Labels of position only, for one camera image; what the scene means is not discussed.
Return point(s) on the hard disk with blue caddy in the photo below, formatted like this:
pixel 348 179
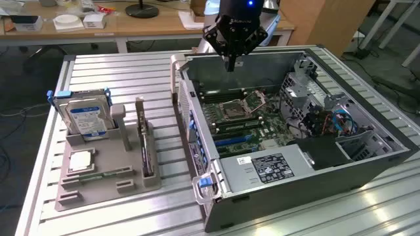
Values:
pixel 87 120

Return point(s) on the blue expansion slot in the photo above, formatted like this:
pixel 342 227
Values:
pixel 230 141

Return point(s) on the CPU socket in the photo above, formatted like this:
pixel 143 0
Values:
pixel 235 110

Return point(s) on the silver power supply unit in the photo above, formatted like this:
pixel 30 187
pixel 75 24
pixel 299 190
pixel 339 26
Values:
pixel 236 177

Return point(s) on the small white box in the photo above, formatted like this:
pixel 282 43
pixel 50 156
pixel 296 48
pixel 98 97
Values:
pixel 95 22

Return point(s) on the grey cup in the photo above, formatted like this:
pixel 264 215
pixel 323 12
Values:
pixel 48 3

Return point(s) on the white papers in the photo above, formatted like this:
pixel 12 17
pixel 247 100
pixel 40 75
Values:
pixel 188 20

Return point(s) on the open dark grey PC case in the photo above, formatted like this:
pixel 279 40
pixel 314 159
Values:
pixel 295 196

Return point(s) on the grey plastic parts rack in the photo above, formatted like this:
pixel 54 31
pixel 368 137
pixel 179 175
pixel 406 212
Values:
pixel 108 157

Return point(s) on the white round plastic holder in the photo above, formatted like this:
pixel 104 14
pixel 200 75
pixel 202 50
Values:
pixel 67 22

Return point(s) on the metal socket cover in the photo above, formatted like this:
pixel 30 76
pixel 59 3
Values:
pixel 254 100

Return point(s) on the white box with black top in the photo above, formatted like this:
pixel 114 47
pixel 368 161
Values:
pixel 28 25

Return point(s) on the black lamp base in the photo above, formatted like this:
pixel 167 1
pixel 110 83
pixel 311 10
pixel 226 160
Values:
pixel 142 11

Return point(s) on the graphics card with metal bracket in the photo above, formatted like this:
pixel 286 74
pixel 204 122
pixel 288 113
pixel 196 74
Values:
pixel 146 152

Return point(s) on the metal disk bay cage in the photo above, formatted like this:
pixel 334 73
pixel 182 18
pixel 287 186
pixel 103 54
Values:
pixel 295 98

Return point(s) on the grey disk bay bracket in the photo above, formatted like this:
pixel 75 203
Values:
pixel 360 137

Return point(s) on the green RAM stick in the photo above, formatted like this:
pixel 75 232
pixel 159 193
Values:
pixel 239 126
pixel 98 176

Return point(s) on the white table frame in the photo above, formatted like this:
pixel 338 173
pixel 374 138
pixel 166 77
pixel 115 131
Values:
pixel 378 24

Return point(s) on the wooden cabinet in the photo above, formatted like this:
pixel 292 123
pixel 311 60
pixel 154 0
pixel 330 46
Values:
pixel 342 24

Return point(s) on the black RAM slot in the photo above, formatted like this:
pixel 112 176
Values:
pixel 204 91
pixel 230 120
pixel 207 98

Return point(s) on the black power adapter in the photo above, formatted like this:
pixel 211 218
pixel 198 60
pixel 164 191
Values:
pixel 362 53

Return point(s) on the wooden desk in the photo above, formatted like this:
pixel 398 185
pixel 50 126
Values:
pixel 46 34

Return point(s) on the long black expansion slot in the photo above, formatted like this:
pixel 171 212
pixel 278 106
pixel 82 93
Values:
pixel 222 132

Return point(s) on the black chair base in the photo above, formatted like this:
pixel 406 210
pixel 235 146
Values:
pixel 39 54

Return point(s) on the silver CPU chip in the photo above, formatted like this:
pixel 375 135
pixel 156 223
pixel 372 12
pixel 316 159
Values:
pixel 80 159

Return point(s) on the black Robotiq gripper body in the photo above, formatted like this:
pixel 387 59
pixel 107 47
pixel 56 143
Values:
pixel 240 14

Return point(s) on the small red item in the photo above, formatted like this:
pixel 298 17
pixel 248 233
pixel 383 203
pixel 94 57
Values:
pixel 107 9

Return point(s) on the clear plastic bag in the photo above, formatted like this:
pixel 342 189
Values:
pixel 11 7

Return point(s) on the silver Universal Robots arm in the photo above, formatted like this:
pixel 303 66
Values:
pixel 274 23

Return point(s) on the green motherboard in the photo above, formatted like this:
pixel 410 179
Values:
pixel 272 127

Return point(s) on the brown cardboard box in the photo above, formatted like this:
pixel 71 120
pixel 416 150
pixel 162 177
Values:
pixel 196 7

